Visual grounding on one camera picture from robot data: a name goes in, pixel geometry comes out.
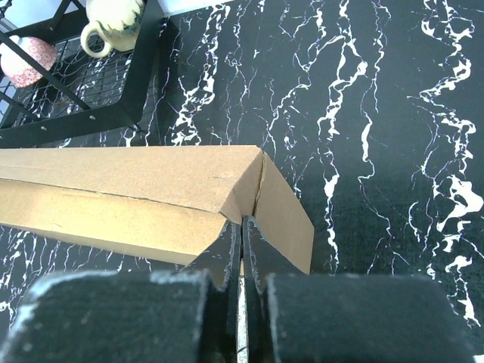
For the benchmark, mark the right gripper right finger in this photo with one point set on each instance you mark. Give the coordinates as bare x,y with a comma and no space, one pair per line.
294,317

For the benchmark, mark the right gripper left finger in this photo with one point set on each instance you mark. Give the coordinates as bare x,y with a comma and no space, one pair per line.
188,315

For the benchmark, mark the brown cardboard box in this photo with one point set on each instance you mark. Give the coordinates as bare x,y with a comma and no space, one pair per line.
162,203

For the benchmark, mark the black marble pattern mat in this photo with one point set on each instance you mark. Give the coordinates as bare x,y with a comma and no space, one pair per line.
371,110

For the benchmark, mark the pink white ceramic cup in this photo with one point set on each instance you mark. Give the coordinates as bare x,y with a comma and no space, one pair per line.
18,71

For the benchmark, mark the beige ceramic cup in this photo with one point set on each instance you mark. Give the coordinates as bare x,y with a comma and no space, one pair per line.
116,22

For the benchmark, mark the black wire dish rack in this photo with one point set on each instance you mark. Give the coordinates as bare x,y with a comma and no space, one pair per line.
79,95

